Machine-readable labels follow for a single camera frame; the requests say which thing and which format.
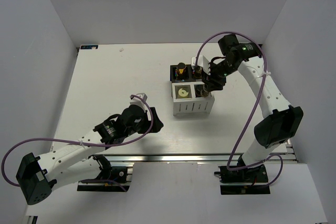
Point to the spice jar black lid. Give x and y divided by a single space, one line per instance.
200 92

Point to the black metal organizer rack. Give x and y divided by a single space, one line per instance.
189 74

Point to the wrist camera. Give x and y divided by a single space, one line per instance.
139 100
201 63

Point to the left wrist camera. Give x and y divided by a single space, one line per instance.
139 100

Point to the XDOF logo sticker left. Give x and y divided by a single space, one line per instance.
89 47

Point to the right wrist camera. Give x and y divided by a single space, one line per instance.
201 63

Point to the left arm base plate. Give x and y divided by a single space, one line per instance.
116 180

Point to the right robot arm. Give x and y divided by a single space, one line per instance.
280 119

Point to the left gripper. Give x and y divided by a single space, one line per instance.
157 123

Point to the white metal organizer rack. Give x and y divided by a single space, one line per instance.
192 104

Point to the brown bottle gold cap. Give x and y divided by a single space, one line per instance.
198 73

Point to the white squeeze bottle yellow cap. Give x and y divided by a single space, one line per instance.
182 93

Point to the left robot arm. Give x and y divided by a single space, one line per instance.
39 176

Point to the tall dark sauce bottle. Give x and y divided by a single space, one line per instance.
181 71

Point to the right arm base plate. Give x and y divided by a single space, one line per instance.
249 181

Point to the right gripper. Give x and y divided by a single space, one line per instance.
212 83

